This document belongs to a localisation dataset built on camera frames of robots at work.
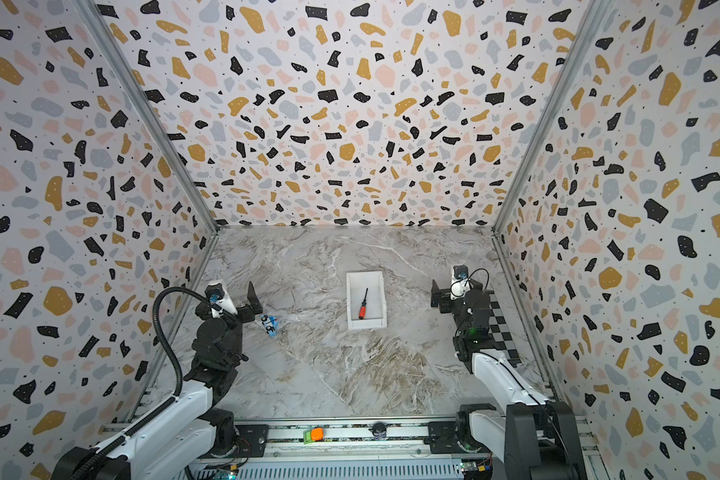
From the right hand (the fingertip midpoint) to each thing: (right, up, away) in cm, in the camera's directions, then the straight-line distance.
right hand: (454, 273), depth 84 cm
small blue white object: (-55, -16, +8) cm, 58 cm away
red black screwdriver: (-27, -13, +13) cm, 32 cm away
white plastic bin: (-22, -13, +14) cm, 29 cm away
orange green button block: (-37, -39, -12) cm, 55 cm away
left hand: (-59, -2, -7) cm, 59 cm away
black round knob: (-21, -37, -12) cm, 45 cm away
